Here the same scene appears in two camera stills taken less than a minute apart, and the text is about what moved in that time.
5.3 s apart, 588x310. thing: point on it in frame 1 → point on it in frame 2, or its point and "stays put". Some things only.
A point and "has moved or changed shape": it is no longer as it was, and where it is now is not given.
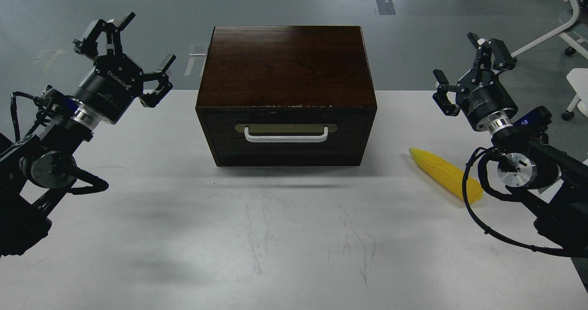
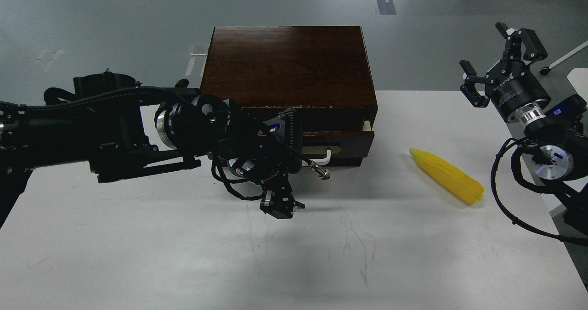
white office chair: x=575 y=33 → x=545 y=70
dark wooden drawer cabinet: x=286 y=96 stays put
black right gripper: x=480 y=93 → x=516 y=86
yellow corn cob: x=447 y=175 stays put
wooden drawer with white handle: x=285 y=138 has moved or changed shape
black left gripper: x=112 y=86 → x=279 y=205
